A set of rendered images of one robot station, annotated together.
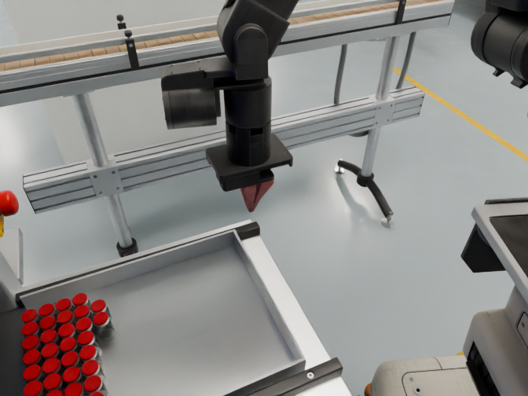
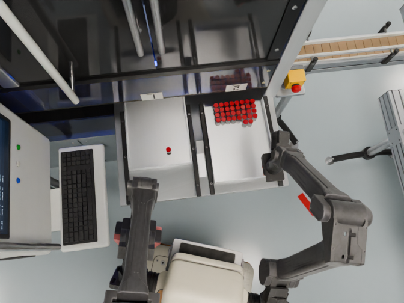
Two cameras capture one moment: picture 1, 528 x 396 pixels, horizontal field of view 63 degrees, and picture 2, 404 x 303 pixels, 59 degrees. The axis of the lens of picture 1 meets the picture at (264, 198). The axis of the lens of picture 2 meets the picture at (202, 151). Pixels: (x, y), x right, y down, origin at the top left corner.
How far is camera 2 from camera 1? 0.99 m
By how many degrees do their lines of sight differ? 53
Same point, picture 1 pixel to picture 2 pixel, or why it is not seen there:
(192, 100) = (273, 140)
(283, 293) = (246, 186)
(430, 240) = not seen: outside the picture
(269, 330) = (232, 177)
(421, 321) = not seen: outside the picture
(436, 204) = not seen: outside the picture
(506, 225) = (229, 258)
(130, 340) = (240, 131)
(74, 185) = (391, 118)
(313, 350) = (220, 189)
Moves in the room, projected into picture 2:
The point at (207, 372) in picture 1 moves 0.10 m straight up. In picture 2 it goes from (222, 153) to (224, 147)
